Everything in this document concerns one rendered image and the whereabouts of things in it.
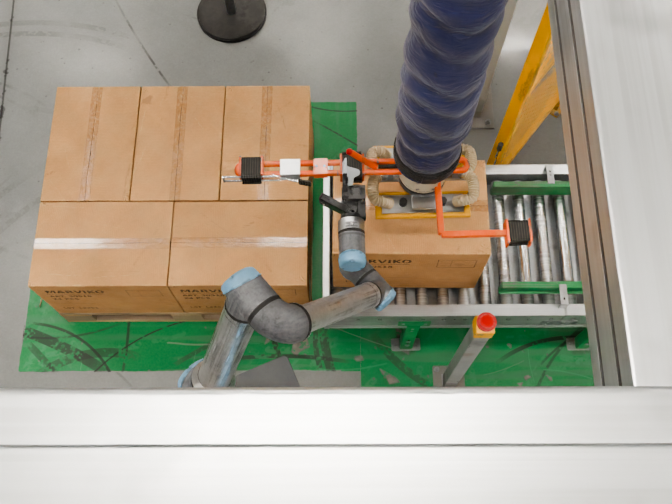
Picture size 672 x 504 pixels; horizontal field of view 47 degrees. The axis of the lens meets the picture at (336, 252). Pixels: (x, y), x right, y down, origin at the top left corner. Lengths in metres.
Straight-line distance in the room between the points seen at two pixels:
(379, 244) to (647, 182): 2.24
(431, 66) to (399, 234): 1.05
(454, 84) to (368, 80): 2.34
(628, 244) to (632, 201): 0.04
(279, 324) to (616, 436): 1.72
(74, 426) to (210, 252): 2.93
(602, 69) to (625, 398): 0.39
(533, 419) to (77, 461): 0.27
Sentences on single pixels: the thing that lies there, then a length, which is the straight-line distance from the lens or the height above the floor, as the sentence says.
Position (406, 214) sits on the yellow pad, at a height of 1.15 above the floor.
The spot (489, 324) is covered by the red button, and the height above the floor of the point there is 1.04.
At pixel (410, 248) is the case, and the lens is 2.94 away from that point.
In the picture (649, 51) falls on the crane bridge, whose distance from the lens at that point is 0.83.
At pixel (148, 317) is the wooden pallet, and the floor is 0.02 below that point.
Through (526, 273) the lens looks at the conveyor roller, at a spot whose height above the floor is 0.55.
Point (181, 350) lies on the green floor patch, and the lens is 3.87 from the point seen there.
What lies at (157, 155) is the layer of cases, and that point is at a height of 0.54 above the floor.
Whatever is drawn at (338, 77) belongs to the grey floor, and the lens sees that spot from 4.42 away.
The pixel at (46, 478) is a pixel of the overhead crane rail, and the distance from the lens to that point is 0.50.
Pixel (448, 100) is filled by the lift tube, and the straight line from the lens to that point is 2.17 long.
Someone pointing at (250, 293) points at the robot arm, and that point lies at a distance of 2.18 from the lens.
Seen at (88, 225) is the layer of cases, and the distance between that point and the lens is 3.58.
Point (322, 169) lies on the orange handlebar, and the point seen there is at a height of 1.28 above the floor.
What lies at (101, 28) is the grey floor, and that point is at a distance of 4.82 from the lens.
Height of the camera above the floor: 3.68
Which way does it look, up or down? 69 degrees down
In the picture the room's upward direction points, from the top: 1 degrees counter-clockwise
